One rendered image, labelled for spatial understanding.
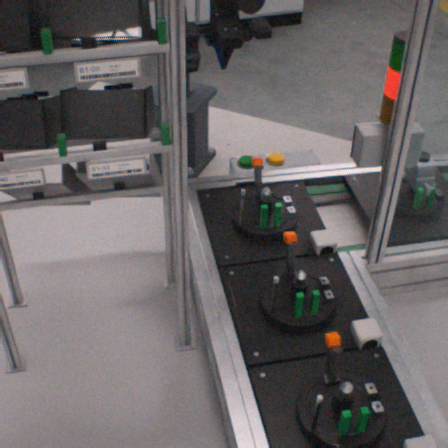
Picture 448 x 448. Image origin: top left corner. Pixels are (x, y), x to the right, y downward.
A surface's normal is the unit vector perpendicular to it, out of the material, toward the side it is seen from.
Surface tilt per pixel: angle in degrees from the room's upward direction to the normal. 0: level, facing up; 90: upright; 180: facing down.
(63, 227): 0
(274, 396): 0
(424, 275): 90
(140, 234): 0
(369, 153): 90
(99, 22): 65
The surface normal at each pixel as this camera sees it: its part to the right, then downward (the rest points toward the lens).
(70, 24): 0.03, 0.27
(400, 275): 0.20, 0.64
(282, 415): 0.02, -0.76
